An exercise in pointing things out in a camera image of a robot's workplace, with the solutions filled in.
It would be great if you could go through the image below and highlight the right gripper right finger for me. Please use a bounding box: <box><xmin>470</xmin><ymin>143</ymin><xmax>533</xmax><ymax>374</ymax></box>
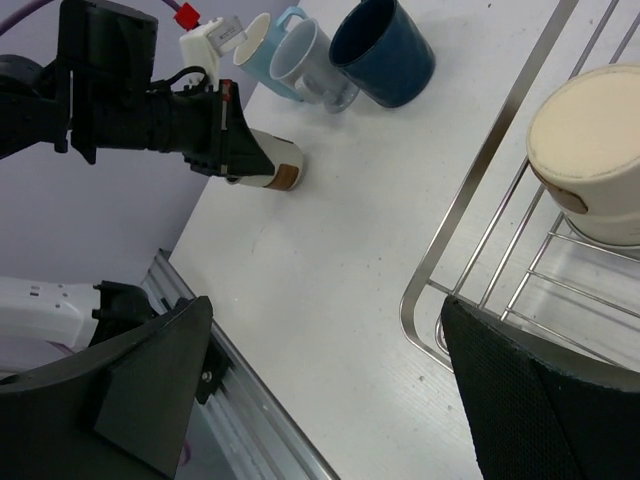
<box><xmin>441</xmin><ymin>296</ymin><xmax>639</xmax><ymax>479</ymax></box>

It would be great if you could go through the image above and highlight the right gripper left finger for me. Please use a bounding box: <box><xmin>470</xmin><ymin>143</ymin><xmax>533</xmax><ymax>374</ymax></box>
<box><xmin>1</xmin><ymin>297</ymin><xmax>212</xmax><ymax>476</ymax></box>

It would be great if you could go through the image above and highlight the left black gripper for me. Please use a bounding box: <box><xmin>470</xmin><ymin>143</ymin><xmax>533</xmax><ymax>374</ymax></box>
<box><xmin>144</xmin><ymin>79</ymin><xmax>275</xmax><ymax>178</ymax></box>

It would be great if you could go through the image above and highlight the white cup brown band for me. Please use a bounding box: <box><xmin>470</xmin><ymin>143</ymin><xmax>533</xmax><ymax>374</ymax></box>
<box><xmin>226</xmin><ymin>129</ymin><xmax>304</xmax><ymax>191</ymax></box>

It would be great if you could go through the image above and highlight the light blue mug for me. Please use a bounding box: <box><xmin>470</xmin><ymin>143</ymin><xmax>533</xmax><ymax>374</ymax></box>
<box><xmin>233</xmin><ymin>6</ymin><xmax>307</xmax><ymax>102</ymax></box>

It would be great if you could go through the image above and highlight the pale grey-blue mug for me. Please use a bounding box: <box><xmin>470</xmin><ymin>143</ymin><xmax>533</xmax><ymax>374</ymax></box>
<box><xmin>269</xmin><ymin>18</ymin><xmax>360</xmax><ymax>114</ymax></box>

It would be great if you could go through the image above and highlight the large dark blue mug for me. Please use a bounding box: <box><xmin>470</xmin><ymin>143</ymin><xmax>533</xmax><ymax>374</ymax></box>
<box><xmin>329</xmin><ymin>0</ymin><xmax>436</xmax><ymax>109</ymax></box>

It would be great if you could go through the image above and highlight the cream cup brown band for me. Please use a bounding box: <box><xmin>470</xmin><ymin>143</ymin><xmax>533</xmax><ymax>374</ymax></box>
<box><xmin>526</xmin><ymin>64</ymin><xmax>639</xmax><ymax>247</ymax></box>

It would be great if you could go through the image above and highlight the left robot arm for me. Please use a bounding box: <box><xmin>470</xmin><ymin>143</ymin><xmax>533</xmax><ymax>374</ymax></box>
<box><xmin>1</xmin><ymin>1</ymin><xmax>277</xmax><ymax>178</ymax></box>

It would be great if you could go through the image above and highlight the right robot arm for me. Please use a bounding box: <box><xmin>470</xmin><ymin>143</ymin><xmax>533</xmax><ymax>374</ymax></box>
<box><xmin>1</xmin><ymin>278</ymin><xmax>639</xmax><ymax>479</ymax></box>

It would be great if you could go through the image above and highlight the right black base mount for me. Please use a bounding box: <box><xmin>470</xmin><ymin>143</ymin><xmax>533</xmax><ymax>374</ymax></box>
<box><xmin>195</xmin><ymin>333</ymin><xmax>232</xmax><ymax>405</ymax></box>

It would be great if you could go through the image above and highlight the metal wire dish rack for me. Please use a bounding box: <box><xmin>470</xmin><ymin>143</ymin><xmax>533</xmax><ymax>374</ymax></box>
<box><xmin>400</xmin><ymin>1</ymin><xmax>639</xmax><ymax>370</ymax></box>

